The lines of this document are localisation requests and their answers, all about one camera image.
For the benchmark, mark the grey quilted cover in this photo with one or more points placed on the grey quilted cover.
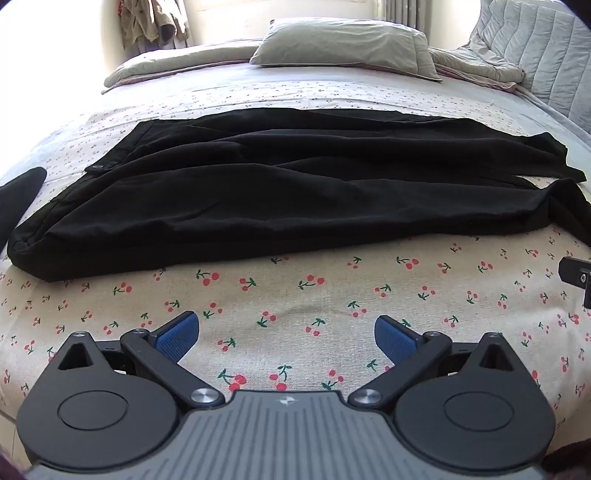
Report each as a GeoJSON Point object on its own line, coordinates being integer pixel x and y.
{"type": "Point", "coordinates": [545, 46]}

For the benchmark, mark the dark cloth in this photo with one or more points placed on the dark cloth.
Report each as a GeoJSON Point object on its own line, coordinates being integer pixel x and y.
{"type": "Point", "coordinates": [18, 194]}

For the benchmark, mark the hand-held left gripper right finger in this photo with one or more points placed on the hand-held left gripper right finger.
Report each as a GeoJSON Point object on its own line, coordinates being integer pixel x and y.
{"type": "Point", "coordinates": [392, 334]}

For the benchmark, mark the cherry print bed sheet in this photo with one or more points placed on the cherry print bed sheet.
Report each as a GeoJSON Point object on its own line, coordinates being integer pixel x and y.
{"type": "Point", "coordinates": [300, 295]}

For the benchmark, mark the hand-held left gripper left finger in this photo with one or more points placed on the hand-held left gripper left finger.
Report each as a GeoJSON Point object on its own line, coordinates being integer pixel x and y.
{"type": "Point", "coordinates": [178, 334]}

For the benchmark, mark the grey-green pillow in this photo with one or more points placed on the grey-green pillow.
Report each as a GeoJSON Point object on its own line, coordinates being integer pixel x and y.
{"type": "Point", "coordinates": [346, 46]}

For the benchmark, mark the hanging khaki jacket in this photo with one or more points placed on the hanging khaki jacket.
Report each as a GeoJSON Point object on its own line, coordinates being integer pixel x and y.
{"type": "Point", "coordinates": [157, 21]}

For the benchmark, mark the folded grey-green quilt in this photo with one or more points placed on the folded grey-green quilt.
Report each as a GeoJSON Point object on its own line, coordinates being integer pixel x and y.
{"type": "Point", "coordinates": [175, 60]}

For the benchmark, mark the black pants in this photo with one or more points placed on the black pants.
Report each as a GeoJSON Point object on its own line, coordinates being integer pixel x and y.
{"type": "Point", "coordinates": [277, 184]}

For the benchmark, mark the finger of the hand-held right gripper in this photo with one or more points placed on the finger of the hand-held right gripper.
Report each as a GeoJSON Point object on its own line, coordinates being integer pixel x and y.
{"type": "Point", "coordinates": [575, 273]}

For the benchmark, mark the grey curtain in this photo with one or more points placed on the grey curtain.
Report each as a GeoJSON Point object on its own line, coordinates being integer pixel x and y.
{"type": "Point", "coordinates": [406, 11]}

